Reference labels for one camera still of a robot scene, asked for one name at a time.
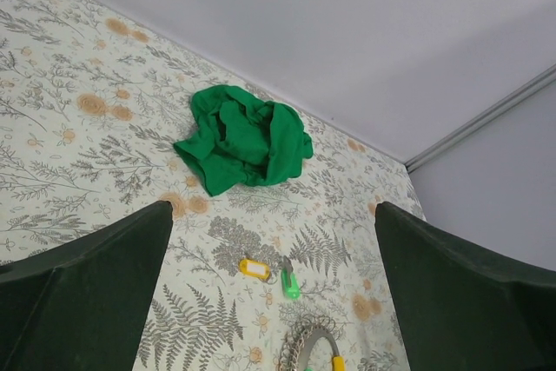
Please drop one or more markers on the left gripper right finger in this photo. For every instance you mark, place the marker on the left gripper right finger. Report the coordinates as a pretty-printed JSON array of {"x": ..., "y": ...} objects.
[{"x": 461, "y": 306}]

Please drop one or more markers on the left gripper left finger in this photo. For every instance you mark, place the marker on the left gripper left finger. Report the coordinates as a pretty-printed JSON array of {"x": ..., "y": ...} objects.
[{"x": 83, "y": 305}]

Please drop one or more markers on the yellow tag key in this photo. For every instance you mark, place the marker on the yellow tag key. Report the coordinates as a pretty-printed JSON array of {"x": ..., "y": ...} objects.
[{"x": 258, "y": 270}]

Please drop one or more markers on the floral patterned table mat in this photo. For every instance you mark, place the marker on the floral patterned table mat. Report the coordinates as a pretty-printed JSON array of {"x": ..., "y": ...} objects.
[{"x": 91, "y": 105}]

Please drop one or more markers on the crumpled green cloth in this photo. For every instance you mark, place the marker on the crumpled green cloth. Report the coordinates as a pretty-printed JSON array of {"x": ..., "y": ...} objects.
[{"x": 241, "y": 139}]

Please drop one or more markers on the aluminium frame right post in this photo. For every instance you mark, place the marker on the aluminium frame right post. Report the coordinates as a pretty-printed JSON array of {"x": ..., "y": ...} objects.
[{"x": 500, "y": 108}]

